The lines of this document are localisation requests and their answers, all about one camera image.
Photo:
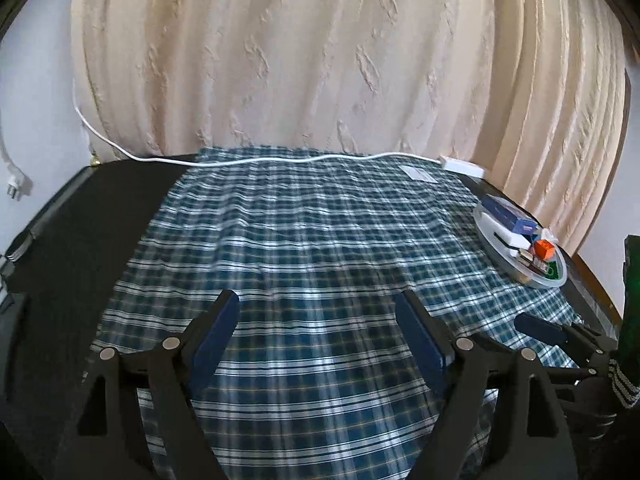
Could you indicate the white wall plug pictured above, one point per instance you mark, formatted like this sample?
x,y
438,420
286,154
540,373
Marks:
x,y
18,184

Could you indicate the clear plastic bowl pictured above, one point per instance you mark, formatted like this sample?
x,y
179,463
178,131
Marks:
x,y
505,258

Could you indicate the plaid blue tablecloth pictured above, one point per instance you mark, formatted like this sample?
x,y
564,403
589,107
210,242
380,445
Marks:
x,y
317,381

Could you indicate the orange toy brick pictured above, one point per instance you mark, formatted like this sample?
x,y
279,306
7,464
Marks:
x,y
544,250

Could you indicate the beige patterned curtain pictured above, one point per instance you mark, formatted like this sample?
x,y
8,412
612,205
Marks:
x,y
534,91

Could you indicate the white paper label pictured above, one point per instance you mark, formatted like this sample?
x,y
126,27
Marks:
x,y
417,174

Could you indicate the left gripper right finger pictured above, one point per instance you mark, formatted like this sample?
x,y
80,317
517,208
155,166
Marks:
x,y
529,436

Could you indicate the blue card box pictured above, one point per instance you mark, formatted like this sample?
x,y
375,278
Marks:
x,y
510,216

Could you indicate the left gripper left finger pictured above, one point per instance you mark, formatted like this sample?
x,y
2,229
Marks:
x,y
105,438

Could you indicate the white foam block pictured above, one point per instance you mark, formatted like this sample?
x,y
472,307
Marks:
x,y
499,232

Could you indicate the white power strip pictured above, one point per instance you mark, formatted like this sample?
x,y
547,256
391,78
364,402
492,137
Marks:
x,y
459,166

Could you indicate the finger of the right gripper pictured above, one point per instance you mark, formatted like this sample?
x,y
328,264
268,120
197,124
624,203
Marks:
x,y
539,329

